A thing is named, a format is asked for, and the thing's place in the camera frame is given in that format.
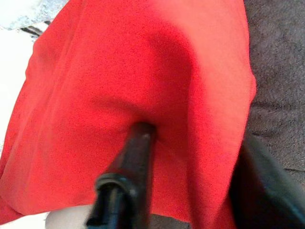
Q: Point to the black white striped mat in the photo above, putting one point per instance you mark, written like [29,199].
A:
[35,29]

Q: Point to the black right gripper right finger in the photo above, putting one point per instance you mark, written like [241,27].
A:
[267,198]

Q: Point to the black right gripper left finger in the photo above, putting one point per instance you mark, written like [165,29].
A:
[128,181]

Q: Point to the red pillow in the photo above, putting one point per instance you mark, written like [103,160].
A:
[124,78]

